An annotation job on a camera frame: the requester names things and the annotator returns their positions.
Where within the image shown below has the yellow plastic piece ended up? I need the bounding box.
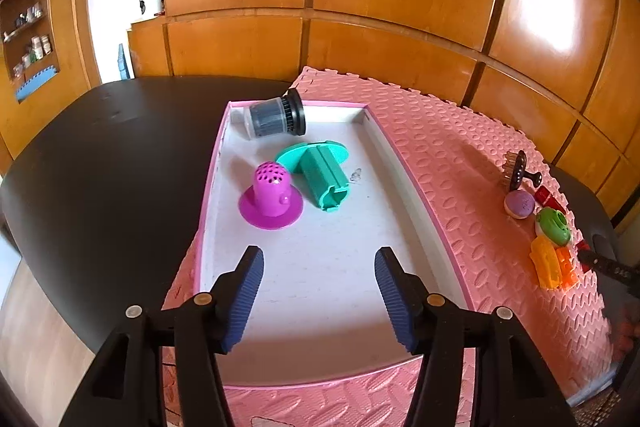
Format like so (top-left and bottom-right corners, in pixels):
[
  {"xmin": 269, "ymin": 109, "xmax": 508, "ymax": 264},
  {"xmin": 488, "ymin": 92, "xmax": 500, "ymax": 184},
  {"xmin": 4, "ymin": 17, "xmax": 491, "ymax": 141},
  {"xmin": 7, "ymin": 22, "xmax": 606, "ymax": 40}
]
[{"xmin": 529, "ymin": 235, "xmax": 562, "ymax": 289}]

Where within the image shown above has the pink foam puzzle mat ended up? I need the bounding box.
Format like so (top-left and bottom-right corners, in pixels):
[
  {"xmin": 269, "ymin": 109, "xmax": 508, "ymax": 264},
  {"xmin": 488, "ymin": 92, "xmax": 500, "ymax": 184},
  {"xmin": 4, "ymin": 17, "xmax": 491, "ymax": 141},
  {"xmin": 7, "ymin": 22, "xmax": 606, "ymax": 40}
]
[{"xmin": 165, "ymin": 67, "xmax": 612, "ymax": 426}]

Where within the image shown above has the dark brown mushroom brush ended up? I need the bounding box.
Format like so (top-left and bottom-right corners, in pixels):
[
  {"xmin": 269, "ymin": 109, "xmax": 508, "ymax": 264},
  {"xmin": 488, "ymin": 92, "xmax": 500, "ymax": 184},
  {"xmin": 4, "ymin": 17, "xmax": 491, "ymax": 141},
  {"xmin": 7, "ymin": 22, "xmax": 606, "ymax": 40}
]
[{"xmin": 502, "ymin": 150, "xmax": 542, "ymax": 192}]

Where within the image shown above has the red glossy cylinder bottle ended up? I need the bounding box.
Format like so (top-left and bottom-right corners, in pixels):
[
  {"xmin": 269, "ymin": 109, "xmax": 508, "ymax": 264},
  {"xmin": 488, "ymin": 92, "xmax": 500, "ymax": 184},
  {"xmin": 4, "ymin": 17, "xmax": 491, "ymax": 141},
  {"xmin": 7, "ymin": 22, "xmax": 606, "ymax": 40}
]
[{"xmin": 534, "ymin": 185, "xmax": 566, "ymax": 215}]

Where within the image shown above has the black padded massage table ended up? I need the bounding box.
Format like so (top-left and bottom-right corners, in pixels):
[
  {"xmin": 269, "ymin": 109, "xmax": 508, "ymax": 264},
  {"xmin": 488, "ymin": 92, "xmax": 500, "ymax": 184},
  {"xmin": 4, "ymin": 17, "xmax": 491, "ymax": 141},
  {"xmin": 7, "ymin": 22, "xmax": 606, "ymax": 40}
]
[{"xmin": 0, "ymin": 74, "xmax": 640, "ymax": 358}]

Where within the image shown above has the purple oval perforated case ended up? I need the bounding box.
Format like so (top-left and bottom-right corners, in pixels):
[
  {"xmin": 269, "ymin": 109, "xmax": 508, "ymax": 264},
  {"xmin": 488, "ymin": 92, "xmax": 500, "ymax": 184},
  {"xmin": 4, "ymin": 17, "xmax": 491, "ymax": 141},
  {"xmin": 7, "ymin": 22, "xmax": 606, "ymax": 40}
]
[{"xmin": 503, "ymin": 190, "xmax": 536, "ymax": 220}]

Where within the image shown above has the clear jar black lid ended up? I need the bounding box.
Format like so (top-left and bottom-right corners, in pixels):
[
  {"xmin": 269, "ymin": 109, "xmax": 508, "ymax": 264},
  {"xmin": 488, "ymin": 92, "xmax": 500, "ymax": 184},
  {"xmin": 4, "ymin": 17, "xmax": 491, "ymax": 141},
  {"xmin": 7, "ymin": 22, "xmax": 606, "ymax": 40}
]
[{"xmin": 243, "ymin": 88, "xmax": 307, "ymax": 140}]

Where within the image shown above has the wooden door with shelves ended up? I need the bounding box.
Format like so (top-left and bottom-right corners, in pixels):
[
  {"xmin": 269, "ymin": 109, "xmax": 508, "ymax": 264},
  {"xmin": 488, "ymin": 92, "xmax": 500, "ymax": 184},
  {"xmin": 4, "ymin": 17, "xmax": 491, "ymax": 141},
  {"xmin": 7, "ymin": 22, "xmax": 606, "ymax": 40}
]
[{"xmin": 1, "ymin": 0, "xmax": 101, "ymax": 159}]

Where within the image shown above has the black face hole cushion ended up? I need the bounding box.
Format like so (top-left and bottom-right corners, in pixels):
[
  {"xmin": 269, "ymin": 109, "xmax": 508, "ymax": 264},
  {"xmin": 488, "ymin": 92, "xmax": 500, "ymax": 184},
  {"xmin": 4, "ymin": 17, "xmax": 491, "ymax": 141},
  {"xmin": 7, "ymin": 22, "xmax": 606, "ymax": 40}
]
[{"xmin": 591, "ymin": 233, "xmax": 618, "ymax": 260}]

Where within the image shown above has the magenta perforated strainer cup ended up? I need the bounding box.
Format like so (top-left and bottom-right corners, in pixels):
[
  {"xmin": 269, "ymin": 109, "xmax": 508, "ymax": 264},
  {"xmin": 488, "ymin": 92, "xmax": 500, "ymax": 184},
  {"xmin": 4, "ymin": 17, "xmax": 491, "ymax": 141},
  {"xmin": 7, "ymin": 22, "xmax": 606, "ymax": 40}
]
[{"xmin": 239, "ymin": 161, "xmax": 304, "ymax": 230}]

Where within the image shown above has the green white plug device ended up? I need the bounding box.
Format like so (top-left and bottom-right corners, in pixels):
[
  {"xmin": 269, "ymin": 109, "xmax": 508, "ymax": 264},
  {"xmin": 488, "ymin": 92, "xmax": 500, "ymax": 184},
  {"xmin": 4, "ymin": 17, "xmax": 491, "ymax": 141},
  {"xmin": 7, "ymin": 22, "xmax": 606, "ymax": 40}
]
[{"xmin": 535, "ymin": 207, "xmax": 572, "ymax": 247}]

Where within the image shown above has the blue foam mat piece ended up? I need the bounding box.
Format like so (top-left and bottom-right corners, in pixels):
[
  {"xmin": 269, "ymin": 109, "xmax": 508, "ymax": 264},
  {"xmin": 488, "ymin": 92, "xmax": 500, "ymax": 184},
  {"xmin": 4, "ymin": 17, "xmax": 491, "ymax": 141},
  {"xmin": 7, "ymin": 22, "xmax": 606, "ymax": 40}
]
[{"xmin": 117, "ymin": 43, "xmax": 131, "ymax": 80}]

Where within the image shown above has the teal plastic cylinder cup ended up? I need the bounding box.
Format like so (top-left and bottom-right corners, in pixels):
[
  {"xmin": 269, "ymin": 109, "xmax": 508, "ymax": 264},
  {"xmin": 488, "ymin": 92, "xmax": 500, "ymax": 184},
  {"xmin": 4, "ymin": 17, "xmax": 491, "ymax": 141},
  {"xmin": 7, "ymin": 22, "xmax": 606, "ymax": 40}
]
[{"xmin": 274, "ymin": 141, "xmax": 350, "ymax": 212}]

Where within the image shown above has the pink white cardboard tray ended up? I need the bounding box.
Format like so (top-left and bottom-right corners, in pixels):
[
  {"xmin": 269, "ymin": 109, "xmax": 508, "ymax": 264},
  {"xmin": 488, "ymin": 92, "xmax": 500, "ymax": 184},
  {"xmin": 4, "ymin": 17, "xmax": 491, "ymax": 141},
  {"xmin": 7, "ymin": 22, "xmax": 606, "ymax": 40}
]
[{"xmin": 194, "ymin": 102, "xmax": 471, "ymax": 387}]

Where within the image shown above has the red puzzle piece block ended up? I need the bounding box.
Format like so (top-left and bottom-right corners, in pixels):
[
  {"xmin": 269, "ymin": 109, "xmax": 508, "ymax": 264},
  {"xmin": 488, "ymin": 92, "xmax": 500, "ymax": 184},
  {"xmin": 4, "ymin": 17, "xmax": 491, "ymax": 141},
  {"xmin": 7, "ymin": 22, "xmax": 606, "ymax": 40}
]
[{"xmin": 576, "ymin": 239, "xmax": 591, "ymax": 253}]

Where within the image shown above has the orange cube block toy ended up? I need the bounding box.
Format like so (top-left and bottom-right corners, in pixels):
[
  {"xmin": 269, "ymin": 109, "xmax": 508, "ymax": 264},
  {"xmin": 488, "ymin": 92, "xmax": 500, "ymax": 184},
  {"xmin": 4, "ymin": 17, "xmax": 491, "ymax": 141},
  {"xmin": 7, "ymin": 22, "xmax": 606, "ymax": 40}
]
[{"xmin": 555, "ymin": 246, "xmax": 579, "ymax": 291}]

